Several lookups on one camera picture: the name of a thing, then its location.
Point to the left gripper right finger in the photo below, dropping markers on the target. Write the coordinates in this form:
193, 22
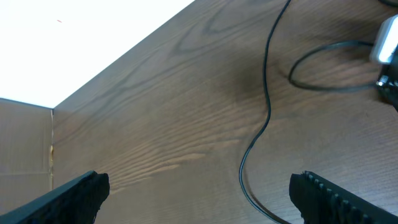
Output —
321, 201

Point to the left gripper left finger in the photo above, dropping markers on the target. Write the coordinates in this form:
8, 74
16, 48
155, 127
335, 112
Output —
77, 201

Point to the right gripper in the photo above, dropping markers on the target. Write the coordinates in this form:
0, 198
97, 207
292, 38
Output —
387, 81

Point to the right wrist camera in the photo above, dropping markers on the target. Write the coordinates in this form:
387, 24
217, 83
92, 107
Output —
386, 42

